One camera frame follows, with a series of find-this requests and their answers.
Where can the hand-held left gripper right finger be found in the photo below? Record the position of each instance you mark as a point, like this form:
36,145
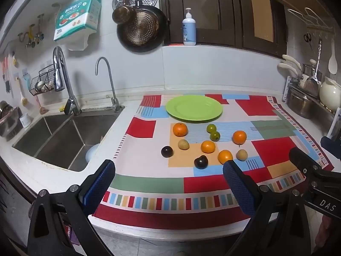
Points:
239,189

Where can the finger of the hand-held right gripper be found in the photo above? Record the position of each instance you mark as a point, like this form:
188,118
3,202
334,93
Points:
303,162
330,144

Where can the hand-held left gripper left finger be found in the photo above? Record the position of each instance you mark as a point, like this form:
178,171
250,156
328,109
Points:
98,189

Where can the tan round fruit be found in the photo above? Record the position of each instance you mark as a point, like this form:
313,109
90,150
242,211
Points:
242,155
183,144

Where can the orange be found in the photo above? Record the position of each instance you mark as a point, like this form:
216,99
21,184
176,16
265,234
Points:
225,156
180,129
239,137
208,147

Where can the dark round fruit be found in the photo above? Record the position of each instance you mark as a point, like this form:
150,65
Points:
167,151
200,162

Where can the green round fruit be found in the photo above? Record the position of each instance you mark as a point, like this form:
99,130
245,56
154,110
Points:
211,128
215,136

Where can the green plate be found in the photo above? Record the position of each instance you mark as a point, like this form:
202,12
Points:
194,108

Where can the person's right hand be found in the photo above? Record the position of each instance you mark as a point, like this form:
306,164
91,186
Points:
326,232

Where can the pale blue bowl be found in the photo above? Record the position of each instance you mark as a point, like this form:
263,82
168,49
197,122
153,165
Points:
92,152

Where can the metal dish rack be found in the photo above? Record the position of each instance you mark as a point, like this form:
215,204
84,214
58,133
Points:
323,106

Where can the colourful patterned table mat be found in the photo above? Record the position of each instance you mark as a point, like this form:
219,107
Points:
149,184

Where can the stainless steel pot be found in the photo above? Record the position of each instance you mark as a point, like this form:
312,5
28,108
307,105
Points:
299,102

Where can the white ceramic jug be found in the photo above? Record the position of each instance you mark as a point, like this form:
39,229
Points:
330,92

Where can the stainless steel sink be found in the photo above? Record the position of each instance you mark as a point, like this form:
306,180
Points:
61,141

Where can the metal spatula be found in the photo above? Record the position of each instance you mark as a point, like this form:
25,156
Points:
313,81

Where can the lidded steel pot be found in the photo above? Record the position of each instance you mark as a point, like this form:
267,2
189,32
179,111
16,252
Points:
310,69

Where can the white rice paddle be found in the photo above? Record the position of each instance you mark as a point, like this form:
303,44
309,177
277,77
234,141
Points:
333,58

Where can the small white cup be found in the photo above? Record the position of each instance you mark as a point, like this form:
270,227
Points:
25,120

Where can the black scissors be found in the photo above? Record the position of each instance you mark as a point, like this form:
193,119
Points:
308,38

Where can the thin curved faucet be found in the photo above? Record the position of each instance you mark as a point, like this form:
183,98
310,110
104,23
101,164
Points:
109,77

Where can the yellow dish brush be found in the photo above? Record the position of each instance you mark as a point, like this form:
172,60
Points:
23,100

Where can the tall chrome faucet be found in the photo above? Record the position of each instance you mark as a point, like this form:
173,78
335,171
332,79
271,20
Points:
60,66

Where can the white plastic bag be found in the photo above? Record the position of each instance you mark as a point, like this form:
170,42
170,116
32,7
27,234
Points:
78,42

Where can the black frying pan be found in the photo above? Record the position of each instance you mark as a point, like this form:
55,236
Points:
141,32

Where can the white pump soap bottle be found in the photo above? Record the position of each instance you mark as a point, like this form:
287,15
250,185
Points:
189,29

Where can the green tissue pack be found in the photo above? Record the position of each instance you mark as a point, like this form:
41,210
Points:
77,17

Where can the small brown saucepan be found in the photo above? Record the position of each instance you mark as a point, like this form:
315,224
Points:
124,14

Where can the wall water taps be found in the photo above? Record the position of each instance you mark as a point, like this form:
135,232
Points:
32,36

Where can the dark wooden window frame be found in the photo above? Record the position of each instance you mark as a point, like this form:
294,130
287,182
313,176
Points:
229,10

